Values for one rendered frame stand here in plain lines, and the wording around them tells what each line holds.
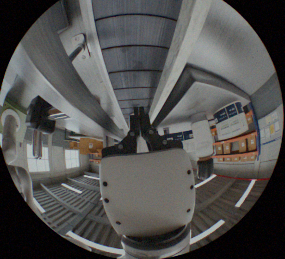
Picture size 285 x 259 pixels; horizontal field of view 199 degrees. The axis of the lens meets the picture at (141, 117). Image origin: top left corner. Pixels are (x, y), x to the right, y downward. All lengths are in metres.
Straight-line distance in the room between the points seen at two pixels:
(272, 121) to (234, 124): 3.94
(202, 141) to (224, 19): 0.38
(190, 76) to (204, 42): 0.08
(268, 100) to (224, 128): 4.06
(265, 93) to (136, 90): 4.44
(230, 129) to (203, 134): 0.15
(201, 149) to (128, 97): 0.33
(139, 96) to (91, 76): 0.12
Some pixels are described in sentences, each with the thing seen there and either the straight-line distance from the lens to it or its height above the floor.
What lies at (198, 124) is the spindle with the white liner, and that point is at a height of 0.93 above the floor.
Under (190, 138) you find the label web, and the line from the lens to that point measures 0.59.
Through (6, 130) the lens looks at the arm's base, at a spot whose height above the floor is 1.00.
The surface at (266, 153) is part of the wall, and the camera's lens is 4.71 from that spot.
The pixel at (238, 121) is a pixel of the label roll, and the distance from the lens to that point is 0.45.
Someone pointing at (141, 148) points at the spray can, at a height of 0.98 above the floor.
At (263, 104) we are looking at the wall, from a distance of 4.41.
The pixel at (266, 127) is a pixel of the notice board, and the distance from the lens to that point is 4.34.
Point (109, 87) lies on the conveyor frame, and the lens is 0.15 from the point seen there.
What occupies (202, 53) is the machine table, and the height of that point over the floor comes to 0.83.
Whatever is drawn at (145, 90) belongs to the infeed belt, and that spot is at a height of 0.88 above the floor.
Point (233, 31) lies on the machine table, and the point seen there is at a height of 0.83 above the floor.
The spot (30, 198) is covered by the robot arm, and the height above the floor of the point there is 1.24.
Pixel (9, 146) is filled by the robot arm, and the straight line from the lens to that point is 0.59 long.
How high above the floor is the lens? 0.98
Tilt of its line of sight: 20 degrees down
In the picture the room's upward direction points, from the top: 175 degrees clockwise
